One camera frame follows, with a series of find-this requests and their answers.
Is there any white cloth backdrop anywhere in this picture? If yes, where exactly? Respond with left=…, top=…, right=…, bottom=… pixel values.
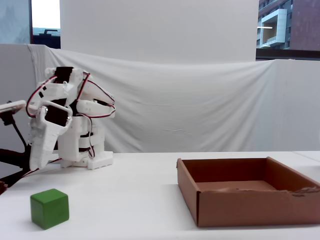
left=26, top=44, right=320, bottom=154

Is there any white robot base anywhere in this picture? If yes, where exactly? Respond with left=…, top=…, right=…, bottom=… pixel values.
left=57, top=116, right=115, bottom=171

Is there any red black servo wire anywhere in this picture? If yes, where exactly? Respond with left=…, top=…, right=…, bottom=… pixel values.
left=25, top=75, right=59, bottom=118
left=76, top=71, right=116, bottom=119
left=22, top=157, right=63, bottom=179
left=86, top=116, right=97, bottom=160

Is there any red brick building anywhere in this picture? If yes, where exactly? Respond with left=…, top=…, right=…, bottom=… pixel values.
left=289, top=0, right=320, bottom=51

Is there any black window mullion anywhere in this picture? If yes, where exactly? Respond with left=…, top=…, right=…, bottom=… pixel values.
left=28, top=0, right=34, bottom=45

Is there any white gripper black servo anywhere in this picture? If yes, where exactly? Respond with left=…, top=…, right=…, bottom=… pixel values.
left=26, top=100, right=74, bottom=172

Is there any brown cardboard box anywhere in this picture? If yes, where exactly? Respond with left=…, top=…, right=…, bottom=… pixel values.
left=176, top=156, right=320, bottom=228

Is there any green cube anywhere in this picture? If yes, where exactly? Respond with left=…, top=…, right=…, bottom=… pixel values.
left=30, top=188, right=70, bottom=230

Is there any white side partition panel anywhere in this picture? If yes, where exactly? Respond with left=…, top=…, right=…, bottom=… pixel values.
left=0, top=43, right=35, bottom=151

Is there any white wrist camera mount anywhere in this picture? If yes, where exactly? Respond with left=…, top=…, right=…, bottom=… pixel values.
left=0, top=99, right=27, bottom=114

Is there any grey concrete building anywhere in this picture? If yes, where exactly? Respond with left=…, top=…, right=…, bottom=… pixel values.
left=256, top=0, right=293, bottom=50

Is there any white backdrop panel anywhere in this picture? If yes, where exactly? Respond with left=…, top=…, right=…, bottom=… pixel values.
left=59, top=0, right=260, bottom=64

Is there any black camera cable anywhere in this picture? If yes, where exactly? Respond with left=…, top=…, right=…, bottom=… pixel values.
left=0, top=111, right=28, bottom=153

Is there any dark window sill rail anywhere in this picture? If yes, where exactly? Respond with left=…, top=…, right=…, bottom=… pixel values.
left=255, top=48, right=320, bottom=61

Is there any dark rooftop structure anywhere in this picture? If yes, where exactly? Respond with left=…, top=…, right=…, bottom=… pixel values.
left=32, top=27, right=61, bottom=50

